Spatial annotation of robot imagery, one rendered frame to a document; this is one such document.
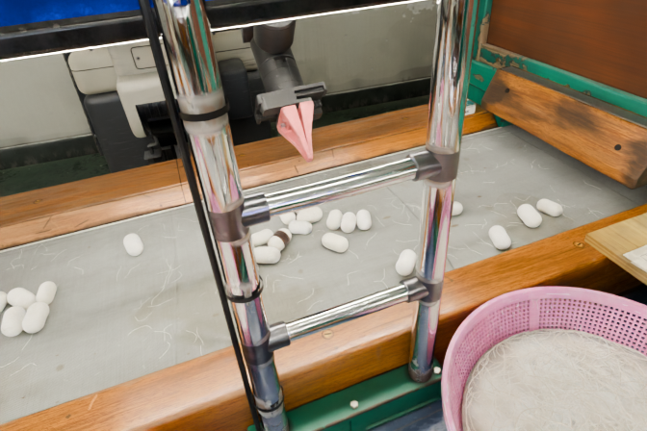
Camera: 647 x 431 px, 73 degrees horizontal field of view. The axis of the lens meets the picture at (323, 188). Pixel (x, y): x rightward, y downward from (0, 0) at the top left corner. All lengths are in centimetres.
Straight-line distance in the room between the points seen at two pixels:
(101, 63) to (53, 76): 129
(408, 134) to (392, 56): 208
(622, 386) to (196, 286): 45
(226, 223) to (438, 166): 14
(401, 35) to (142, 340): 254
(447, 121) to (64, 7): 26
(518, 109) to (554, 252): 29
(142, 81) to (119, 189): 42
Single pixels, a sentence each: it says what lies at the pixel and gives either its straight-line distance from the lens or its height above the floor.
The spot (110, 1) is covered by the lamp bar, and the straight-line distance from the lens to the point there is 35.
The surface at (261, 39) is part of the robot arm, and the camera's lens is 63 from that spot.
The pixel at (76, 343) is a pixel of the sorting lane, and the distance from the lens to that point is 55.
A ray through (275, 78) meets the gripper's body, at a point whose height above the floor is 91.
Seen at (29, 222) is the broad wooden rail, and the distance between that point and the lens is 74.
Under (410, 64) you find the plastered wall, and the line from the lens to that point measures 293.
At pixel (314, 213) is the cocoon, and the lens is 60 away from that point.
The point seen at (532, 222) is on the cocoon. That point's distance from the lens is 62.
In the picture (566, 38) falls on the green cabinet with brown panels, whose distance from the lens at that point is 79.
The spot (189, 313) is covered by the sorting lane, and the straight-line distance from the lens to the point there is 53.
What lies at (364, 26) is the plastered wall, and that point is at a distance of 274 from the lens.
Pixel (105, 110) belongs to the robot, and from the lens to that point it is 145.
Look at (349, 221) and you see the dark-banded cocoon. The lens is 58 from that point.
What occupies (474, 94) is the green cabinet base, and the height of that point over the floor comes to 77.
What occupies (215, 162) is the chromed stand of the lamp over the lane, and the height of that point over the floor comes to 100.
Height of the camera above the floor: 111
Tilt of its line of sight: 33 degrees down
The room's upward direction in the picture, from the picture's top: 4 degrees counter-clockwise
